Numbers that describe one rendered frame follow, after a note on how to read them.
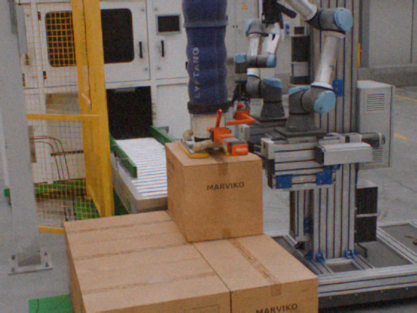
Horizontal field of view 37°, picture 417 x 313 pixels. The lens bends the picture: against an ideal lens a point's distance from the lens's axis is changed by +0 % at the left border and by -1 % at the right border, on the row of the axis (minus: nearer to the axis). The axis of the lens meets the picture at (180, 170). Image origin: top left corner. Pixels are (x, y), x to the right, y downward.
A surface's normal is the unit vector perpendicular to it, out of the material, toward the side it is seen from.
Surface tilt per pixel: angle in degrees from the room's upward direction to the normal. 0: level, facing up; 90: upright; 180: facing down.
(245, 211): 90
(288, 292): 90
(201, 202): 90
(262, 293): 90
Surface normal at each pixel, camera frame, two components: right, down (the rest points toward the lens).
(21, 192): 0.25, 0.22
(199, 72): -0.43, -0.11
